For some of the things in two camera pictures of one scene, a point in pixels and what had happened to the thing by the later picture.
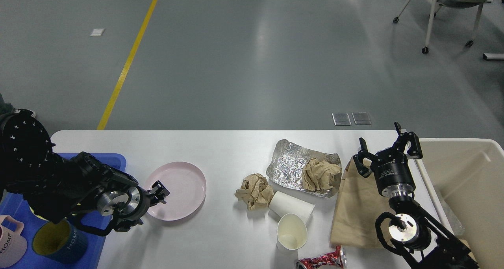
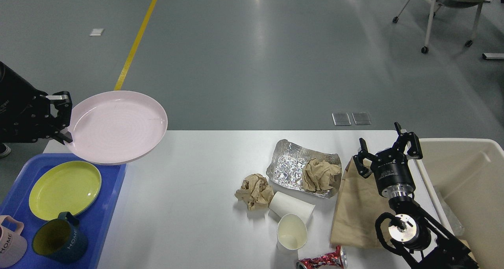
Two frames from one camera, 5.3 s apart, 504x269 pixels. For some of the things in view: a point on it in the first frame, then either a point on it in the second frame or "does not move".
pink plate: x=187 y=187 -> x=112 y=127
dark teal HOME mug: x=63 y=242 does not move
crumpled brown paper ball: x=256 y=191 does not move
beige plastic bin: x=467 y=177 does not move
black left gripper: x=134 y=201 -> x=25 y=112
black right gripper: x=390 y=166 does not move
